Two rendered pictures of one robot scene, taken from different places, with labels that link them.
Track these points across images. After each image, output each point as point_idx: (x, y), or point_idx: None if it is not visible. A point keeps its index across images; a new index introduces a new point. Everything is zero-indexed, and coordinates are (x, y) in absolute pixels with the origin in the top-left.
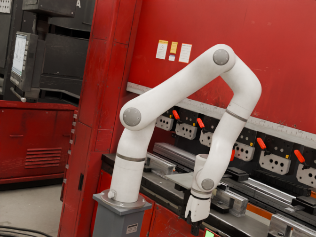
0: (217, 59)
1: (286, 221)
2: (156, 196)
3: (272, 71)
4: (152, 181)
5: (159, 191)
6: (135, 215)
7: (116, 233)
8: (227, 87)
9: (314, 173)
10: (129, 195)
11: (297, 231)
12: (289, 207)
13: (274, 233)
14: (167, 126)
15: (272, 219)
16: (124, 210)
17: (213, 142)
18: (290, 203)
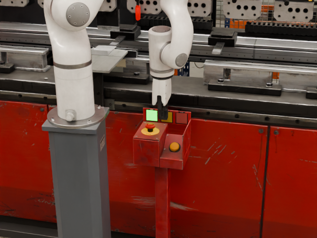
0: None
1: (221, 64)
2: (48, 97)
3: None
4: (33, 81)
5: (50, 89)
6: (101, 127)
7: (93, 155)
8: None
9: (243, 4)
10: (89, 107)
11: (236, 70)
12: (213, 48)
13: (214, 81)
14: (21, 0)
15: (205, 68)
16: (97, 127)
17: (170, 11)
18: (204, 43)
